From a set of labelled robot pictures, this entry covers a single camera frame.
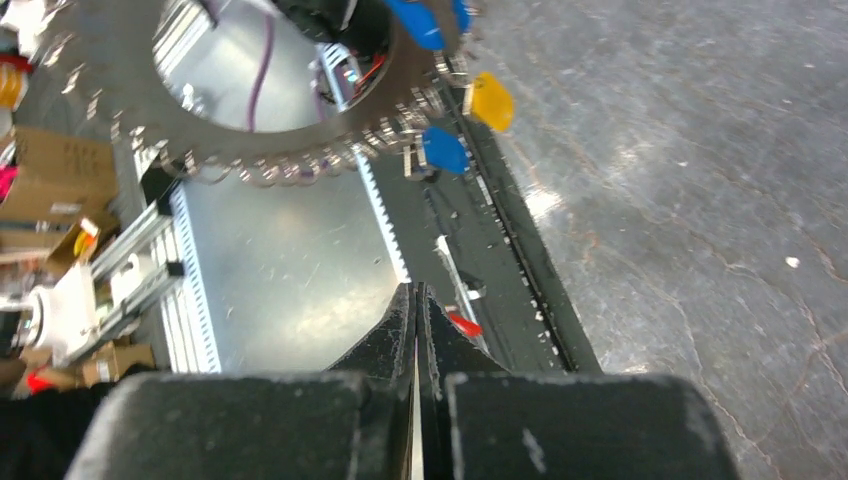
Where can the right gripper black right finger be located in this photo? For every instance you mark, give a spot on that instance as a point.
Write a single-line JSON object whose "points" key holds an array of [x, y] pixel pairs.
{"points": [[482, 421]]}

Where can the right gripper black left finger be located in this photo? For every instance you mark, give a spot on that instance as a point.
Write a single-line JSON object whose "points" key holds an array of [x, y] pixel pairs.
{"points": [[349, 421]]}

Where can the red key tag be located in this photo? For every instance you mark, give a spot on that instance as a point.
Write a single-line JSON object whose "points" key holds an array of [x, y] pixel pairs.
{"points": [[467, 327]]}

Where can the steel disc with keyrings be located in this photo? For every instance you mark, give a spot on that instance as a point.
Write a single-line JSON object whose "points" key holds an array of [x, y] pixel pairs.
{"points": [[107, 53]]}

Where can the blue key tag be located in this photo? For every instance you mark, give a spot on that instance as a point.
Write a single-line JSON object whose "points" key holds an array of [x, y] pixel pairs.
{"points": [[432, 151], [438, 26]]}

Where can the yellow key tag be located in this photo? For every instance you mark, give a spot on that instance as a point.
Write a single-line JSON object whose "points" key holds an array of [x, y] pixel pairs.
{"points": [[487, 101]]}

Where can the cardboard box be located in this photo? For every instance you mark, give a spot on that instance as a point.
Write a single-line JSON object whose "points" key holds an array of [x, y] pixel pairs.
{"points": [[59, 177]]}

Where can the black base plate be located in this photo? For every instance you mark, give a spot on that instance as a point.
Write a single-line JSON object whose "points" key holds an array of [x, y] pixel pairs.
{"points": [[472, 239]]}

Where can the slotted cable duct rail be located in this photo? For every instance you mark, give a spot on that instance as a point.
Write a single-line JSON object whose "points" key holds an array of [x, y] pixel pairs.
{"points": [[337, 66]]}

